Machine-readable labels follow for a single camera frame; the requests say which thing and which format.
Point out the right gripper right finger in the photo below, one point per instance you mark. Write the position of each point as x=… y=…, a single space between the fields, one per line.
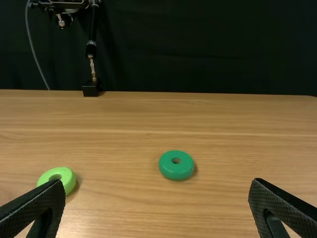
x=284 y=205

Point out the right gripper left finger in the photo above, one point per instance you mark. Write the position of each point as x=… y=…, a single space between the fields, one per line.
x=22 y=210

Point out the black clamp stand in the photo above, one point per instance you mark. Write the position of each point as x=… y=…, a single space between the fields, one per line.
x=89 y=90

